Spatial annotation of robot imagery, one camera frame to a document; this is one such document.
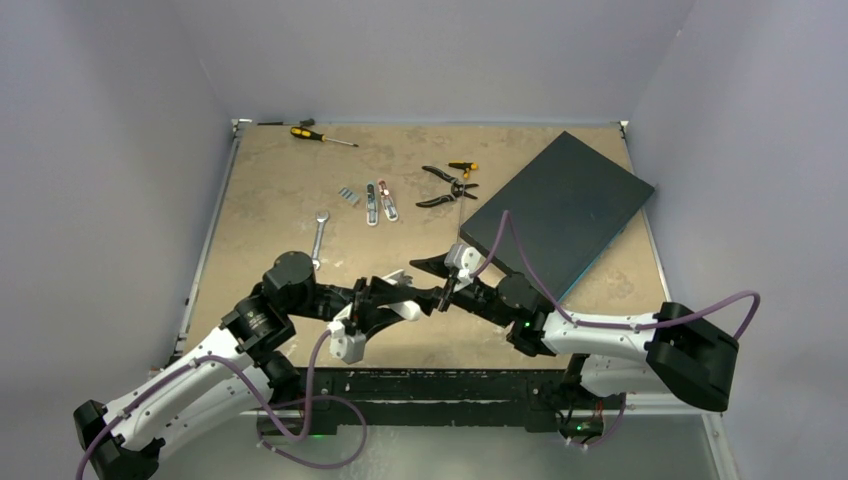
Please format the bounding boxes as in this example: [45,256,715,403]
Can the pink white stapler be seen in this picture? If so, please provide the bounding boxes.
[381,269,423,322]

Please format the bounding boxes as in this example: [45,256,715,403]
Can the black handled pliers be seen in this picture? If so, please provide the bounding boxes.
[415,165,480,209]

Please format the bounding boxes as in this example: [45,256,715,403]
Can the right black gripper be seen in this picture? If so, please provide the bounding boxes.
[400,252,513,328]

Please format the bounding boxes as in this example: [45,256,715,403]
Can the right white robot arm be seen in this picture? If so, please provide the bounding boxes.
[410,248,739,412]

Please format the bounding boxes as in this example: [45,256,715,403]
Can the silver stapler magazine tray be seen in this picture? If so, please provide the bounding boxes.
[366,182,379,226]

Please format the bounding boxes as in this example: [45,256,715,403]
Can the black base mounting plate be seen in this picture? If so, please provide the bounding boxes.
[278,367,631,437]

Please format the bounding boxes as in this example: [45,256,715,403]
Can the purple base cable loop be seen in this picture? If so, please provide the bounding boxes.
[255,394,369,470]

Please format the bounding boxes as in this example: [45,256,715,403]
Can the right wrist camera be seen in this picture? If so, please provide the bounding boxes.
[444,243,482,291]

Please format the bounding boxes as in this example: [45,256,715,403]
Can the silver staple strip block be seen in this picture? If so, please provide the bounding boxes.
[338,187,360,206]

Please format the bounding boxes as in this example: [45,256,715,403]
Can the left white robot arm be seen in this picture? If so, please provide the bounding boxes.
[73,251,440,479]

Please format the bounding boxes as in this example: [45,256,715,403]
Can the red silver stapler insert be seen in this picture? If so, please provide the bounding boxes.
[377,179,399,222]

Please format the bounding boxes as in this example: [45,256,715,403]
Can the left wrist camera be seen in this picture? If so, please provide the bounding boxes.
[327,304,367,365]

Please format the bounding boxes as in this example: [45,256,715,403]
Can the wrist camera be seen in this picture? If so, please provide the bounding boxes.
[327,304,367,365]
[444,243,482,291]

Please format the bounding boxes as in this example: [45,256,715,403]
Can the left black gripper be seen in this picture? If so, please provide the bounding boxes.
[286,276,416,343]

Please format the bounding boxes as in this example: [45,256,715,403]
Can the small yellow black screwdriver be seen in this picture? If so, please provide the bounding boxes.
[448,162,478,180]

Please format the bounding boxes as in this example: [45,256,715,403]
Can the black flat box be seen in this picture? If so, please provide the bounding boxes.
[461,133,655,299]

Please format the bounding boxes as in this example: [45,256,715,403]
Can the silver open-end wrench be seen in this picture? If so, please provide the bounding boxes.
[311,211,330,271]

